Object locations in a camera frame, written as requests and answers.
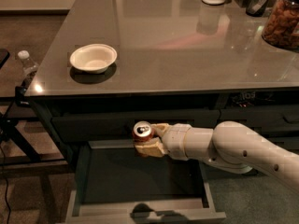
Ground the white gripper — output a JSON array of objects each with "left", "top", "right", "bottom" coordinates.
[{"left": 135, "top": 123, "right": 192, "bottom": 161}]

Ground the red coke can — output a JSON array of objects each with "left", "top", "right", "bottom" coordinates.
[{"left": 133, "top": 121, "right": 154, "bottom": 142}]

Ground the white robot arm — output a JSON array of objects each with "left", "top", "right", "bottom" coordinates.
[{"left": 133, "top": 121, "right": 299, "bottom": 192}]

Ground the closed top left drawer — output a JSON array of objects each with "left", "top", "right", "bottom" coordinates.
[{"left": 51, "top": 109, "right": 220, "bottom": 143}]

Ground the open middle drawer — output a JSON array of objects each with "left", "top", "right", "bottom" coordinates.
[{"left": 65, "top": 140, "right": 226, "bottom": 224}]

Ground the dark grey cabinet counter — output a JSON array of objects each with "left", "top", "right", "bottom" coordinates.
[{"left": 27, "top": 0, "right": 298, "bottom": 163}]

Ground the chip bag in drawer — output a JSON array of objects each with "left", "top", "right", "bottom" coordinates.
[{"left": 230, "top": 91, "right": 256, "bottom": 107}]

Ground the top right drawer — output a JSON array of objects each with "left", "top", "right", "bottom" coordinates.
[{"left": 220, "top": 105, "right": 299, "bottom": 137}]

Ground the white paper bowl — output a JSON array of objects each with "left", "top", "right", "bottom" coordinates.
[{"left": 69, "top": 44, "right": 117, "bottom": 74}]

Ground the black side table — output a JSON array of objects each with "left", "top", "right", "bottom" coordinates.
[{"left": 0, "top": 48, "right": 66, "bottom": 166}]

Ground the clear plastic water bottle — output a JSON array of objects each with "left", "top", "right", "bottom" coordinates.
[{"left": 18, "top": 50, "right": 39, "bottom": 78}]

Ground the glass jar of snacks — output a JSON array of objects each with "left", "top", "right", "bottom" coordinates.
[{"left": 262, "top": 0, "right": 299, "bottom": 49}]

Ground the black cable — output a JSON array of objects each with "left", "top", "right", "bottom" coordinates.
[{"left": 0, "top": 140, "right": 13, "bottom": 224}]

